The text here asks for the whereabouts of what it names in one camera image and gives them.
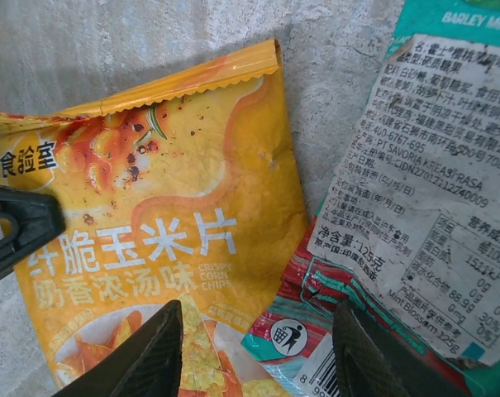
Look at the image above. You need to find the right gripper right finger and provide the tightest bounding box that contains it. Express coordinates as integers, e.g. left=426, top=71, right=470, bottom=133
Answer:
left=331, top=299, right=469, bottom=397

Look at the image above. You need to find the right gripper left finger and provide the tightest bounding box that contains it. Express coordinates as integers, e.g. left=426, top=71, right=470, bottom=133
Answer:
left=53, top=299, right=184, bottom=397

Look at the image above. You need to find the yellow corn chips bag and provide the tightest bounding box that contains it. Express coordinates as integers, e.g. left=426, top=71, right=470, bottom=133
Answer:
left=0, top=38, right=311, bottom=397

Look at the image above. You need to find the teal mint candy bag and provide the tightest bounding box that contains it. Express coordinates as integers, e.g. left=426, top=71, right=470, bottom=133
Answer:
left=240, top=0, right=500, bottom=397

